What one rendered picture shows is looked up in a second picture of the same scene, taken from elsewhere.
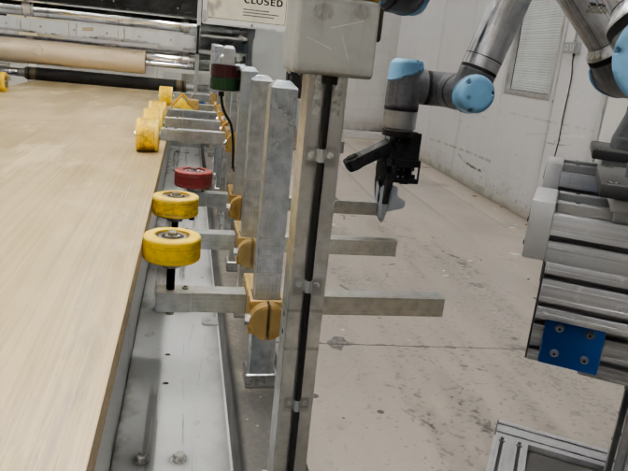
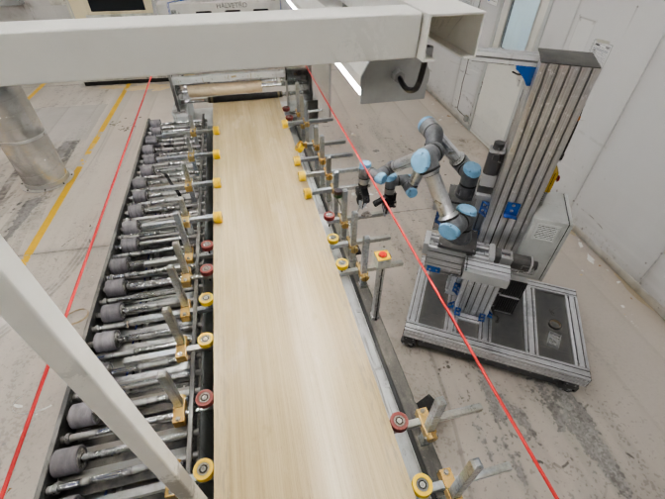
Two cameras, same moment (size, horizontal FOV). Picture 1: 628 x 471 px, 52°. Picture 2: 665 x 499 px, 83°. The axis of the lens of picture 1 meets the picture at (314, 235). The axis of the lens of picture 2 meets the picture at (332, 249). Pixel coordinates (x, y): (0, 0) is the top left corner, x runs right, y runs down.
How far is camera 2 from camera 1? 1.63 m
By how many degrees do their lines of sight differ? 27
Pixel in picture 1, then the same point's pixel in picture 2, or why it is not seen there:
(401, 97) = (390, 186)
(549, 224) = (427, 248)
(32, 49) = (210, 90)
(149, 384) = not seen: hidden behind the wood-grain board
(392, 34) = not seen: outside the picture
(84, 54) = (234, 88)
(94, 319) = (342, 298)
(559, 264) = (429, 254)
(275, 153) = (365, 249)
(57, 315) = (336, 299)
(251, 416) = (363, 296)
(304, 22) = (379, 264)
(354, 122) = not seen: hidden behind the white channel
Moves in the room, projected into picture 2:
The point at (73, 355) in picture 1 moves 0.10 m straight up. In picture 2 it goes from (344, 309) to (345, 298)
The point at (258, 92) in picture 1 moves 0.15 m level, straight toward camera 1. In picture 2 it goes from (354, 217) to (358, 232)
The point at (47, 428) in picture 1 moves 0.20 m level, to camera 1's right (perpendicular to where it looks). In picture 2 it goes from (350, 325) to (388, 325)
